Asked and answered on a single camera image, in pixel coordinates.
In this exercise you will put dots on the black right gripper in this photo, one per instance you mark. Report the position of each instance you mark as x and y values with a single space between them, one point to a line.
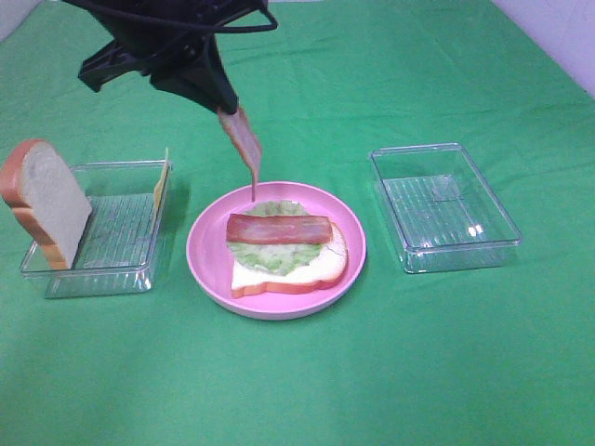
170 68

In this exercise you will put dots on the yellow cheese slice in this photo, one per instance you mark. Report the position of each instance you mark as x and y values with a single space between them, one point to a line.
159 186

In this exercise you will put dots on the bread slice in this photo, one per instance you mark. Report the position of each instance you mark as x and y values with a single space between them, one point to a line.
46 199
322 272

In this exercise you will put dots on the green lettuce leaf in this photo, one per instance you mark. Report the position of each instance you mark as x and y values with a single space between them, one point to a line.
279 259

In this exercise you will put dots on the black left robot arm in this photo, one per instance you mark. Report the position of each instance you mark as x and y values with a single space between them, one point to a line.
144 27

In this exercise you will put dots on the left clear plastic tray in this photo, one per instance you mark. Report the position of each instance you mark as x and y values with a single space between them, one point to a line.
118 252

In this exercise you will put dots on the clear plastic tray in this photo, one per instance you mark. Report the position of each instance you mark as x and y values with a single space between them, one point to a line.
440 210
118 252

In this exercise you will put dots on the pink round plate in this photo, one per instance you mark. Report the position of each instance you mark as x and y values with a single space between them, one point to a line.
210 260

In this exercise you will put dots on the right clear plastic tray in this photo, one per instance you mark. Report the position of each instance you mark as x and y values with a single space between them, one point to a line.
440 210

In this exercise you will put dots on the green tablecloth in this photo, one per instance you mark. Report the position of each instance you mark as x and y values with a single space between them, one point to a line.
499 356

